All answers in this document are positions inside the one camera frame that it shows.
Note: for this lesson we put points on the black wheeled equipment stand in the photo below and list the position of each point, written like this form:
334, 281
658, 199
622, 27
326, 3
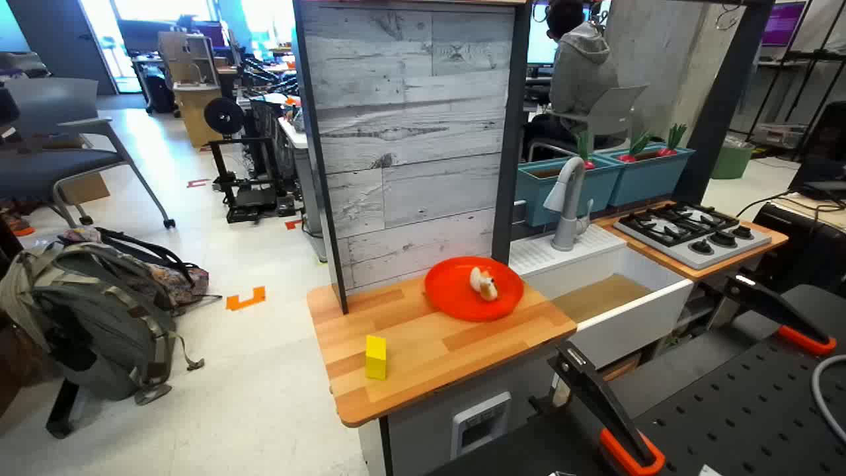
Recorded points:
247, 159

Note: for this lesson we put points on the grey office chair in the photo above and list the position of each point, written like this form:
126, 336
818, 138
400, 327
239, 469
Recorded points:
54, 146

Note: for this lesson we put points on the orange floor tape marker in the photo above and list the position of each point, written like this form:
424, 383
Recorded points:
247, 301

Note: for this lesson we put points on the black orange clamp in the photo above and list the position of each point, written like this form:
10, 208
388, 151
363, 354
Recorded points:
609, 411
775, 314

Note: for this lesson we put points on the red round plate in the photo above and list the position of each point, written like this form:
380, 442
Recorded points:
457, 293

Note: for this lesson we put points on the grey wood panel backsplash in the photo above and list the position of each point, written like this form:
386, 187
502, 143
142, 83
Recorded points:
408, 133

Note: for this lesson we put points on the toy stove top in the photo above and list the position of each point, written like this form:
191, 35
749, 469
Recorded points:
690, 232

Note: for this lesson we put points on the white toy sink basin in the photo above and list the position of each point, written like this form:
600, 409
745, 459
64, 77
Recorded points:
609, 294

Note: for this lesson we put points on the grey green backpack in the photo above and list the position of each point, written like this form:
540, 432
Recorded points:
96, 314

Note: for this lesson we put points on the person in grey hoodie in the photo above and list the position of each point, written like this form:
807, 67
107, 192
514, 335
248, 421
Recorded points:
577, 67

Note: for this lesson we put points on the black perforated table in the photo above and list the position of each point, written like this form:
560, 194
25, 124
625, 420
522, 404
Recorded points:
749, 413

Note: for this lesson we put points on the green bucket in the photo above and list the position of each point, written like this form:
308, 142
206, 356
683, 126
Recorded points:
729, 159

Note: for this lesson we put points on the small food item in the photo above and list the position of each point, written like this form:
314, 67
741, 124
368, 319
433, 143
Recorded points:
482, 285

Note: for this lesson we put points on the yellow block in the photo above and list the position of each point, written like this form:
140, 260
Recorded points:
376, 358

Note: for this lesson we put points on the tan cardboard cabinet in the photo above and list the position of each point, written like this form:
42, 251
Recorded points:
191, 83

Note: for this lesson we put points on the wooden butcher block counter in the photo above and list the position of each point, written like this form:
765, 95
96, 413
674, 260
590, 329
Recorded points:
424, 346

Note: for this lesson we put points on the black metal shelf rack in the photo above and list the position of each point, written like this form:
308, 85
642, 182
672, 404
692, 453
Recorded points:
795, 71

